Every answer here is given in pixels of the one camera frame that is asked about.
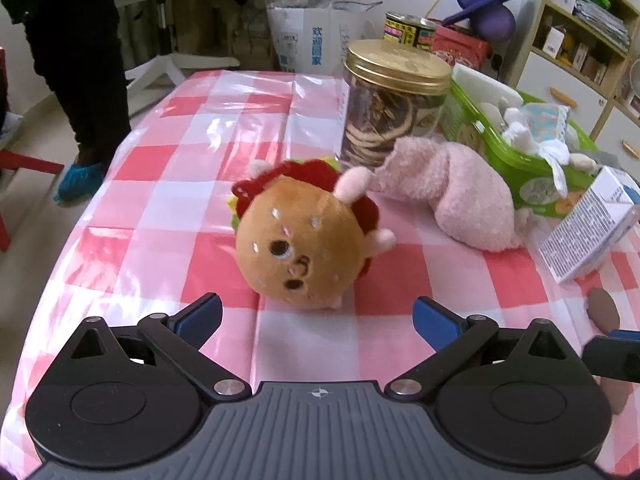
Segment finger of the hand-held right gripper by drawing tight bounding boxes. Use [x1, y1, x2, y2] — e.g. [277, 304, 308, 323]
[582, 330, 640, 381]

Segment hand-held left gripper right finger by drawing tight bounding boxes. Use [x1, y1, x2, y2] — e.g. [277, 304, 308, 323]
[385, 296, 583, 401]

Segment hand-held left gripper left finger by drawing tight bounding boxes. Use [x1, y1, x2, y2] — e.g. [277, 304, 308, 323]
[55, 292, 253, 403]

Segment hamburger plush toy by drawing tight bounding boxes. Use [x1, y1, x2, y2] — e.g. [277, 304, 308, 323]
[227, 157, 398, 311]

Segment green plastic box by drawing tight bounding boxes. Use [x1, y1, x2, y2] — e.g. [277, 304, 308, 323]
[440, 64, 608, 218]

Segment white pebble cushion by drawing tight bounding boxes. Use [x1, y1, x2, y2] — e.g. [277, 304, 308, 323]
[477, 101, 506, 133]

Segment light blue cloth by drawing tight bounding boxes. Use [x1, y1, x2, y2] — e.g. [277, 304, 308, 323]
[515, 102, 571, 143]

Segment brown oval pad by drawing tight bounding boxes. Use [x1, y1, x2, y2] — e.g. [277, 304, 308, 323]
[589, 287, 621, 333]
[600, 377, 631, 416]

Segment red white checkered tablecloth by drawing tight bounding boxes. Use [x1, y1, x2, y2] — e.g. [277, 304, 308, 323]
[0, 70, 640, 476]

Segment blue white milk carton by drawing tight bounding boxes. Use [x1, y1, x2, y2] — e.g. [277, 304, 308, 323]
[537, 165, 640, 285]

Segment pink plush toy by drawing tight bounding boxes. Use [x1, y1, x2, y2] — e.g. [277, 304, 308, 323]
[375, 136, 531, 253]

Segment grey pebble cushion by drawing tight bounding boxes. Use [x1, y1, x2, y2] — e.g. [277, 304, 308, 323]
[565, 147, 601, 173]

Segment glass jar gold lid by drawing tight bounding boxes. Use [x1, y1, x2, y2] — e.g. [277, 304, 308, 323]
[340, 39, 453, 168]

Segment grey white office chair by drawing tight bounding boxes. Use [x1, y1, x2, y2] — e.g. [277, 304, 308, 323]
[112, 0, 251, 106]

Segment red snack bucket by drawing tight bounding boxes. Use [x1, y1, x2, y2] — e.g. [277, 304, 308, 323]
[430, 19, 493, 72]

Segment black yellow tin can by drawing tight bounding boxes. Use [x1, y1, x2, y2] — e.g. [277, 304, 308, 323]
[384, 11, 422, 47]
[417, 17, 437, 53]

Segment small cardboard boxes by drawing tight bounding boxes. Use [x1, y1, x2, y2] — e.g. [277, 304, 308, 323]
[572, 42, 608, 83]

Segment white bag blue print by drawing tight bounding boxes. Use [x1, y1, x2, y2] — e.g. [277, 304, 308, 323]
[265, 0, 383, 75]

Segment small white box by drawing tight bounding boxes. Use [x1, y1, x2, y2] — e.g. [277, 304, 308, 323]
[542, 26, 566, 58]

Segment purple jump ball toy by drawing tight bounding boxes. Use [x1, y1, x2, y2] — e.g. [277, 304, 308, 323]
[427, 0, 525, 43]

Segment wooden cabinet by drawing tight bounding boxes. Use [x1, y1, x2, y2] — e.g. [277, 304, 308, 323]
[507, 0, 640, 161]

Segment stack of papers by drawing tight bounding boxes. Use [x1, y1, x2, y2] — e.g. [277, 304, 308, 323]
[572, 0, 631, 51]

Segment white drawer orange handle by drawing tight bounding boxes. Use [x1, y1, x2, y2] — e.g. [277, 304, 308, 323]
[597, 110, 640, 161]
[515, 52, 608, 136]

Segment red chair frame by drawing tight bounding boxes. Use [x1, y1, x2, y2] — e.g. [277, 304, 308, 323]
[0, 47, 66, 253]

